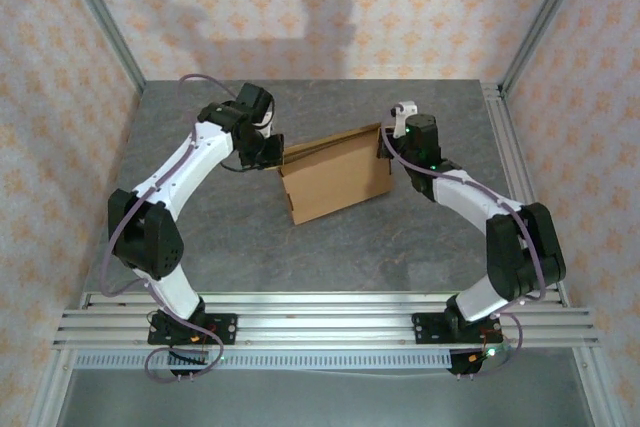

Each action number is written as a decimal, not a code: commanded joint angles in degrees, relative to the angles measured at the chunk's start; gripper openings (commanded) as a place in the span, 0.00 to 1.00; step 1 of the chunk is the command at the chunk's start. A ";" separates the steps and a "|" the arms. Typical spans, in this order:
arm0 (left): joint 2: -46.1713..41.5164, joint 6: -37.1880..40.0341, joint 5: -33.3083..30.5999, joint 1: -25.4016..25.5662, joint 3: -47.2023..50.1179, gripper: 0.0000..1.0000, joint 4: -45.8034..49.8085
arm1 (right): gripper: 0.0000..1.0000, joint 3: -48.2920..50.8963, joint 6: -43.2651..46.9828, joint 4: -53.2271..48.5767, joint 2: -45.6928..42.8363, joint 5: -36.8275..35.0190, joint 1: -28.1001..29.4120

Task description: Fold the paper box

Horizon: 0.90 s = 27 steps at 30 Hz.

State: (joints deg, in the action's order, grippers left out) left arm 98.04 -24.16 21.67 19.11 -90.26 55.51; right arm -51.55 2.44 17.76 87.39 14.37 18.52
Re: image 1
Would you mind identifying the grey metal sheet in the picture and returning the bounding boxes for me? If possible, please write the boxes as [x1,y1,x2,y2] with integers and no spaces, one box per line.
[54,366,596,427]

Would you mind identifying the aluminium side rail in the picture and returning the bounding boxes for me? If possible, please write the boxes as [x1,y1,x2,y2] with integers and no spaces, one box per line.
[481,82,570,309]

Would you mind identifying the aluminium frame leg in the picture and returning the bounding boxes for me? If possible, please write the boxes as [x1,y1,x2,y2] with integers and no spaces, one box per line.
[572,346,620,427]
[29,346,77,427]

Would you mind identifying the slotted grey cable duct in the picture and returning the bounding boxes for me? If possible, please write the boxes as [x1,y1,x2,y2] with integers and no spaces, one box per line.
[74,351,454,371]

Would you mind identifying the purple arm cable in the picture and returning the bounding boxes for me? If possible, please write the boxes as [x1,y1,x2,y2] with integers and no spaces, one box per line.
[99,73,274,384]
[381,125,547,379]

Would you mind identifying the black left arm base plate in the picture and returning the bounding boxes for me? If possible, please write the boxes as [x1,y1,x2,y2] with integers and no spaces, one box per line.
[148,313,238,347]

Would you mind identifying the brown cardboard box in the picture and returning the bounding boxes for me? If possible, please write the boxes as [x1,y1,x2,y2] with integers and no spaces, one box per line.
[277,122,395,226]

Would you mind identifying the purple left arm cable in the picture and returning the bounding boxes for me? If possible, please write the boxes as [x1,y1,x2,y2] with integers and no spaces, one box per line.
[99,73,274,384]

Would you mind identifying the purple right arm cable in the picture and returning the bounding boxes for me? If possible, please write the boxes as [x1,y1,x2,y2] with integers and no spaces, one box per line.
[381,125,547,379]

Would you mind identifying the black terminal block with wires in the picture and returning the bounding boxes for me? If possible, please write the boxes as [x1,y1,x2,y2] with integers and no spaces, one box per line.
[167,346,211,379]
[448,343,512,379]

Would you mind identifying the aluminium mounting rail beam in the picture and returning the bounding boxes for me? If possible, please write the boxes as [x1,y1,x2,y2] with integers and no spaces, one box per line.
[52,289,601,351]

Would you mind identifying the aluminium frame post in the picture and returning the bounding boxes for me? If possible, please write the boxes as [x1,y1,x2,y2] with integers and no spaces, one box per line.
[52,0,147,96]
[499,0,595,96]

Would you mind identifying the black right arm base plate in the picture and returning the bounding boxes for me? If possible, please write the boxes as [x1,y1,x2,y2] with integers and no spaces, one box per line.
[412,312,502,347]

